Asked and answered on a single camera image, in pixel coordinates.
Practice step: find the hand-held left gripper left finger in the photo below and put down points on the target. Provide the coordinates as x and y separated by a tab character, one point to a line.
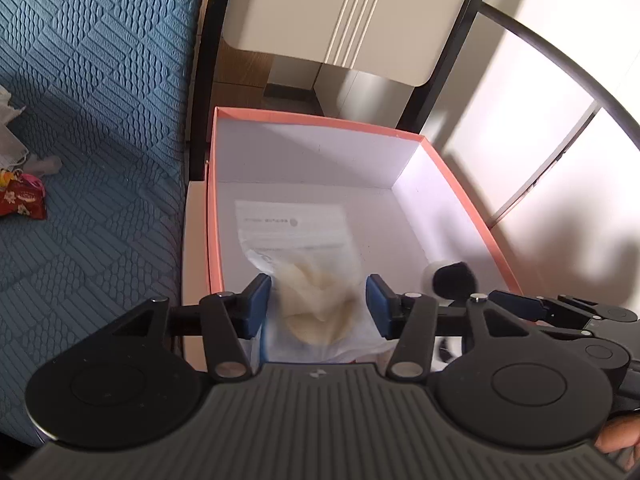
257	305

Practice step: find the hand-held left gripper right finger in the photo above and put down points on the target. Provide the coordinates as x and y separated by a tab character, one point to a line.
377	305

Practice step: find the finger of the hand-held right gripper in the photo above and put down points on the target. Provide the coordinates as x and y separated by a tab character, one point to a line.
520	306

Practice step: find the clear bag of white fluff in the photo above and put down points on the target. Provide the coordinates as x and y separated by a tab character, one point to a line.
310	300

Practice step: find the panda head plush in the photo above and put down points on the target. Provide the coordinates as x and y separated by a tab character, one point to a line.
450	352

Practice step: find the pink cardboard box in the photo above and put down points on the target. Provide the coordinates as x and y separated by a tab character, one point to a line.
310	160

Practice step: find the red printed packet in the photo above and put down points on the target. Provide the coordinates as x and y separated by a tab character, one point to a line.
22	206

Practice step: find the person's right hand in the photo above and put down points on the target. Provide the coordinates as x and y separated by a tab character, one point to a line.
622	435

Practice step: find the small grey cloth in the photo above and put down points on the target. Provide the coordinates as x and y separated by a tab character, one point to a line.
45	165

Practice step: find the blue quilted sofa cover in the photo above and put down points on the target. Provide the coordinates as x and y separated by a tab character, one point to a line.
100	60

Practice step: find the white crumpled tissue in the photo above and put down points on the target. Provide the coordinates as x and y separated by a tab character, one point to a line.
7	105

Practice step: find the black curved rail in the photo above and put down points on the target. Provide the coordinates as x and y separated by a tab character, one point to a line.
575	55

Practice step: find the cream chair with black frame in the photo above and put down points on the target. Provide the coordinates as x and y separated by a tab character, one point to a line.
350	10

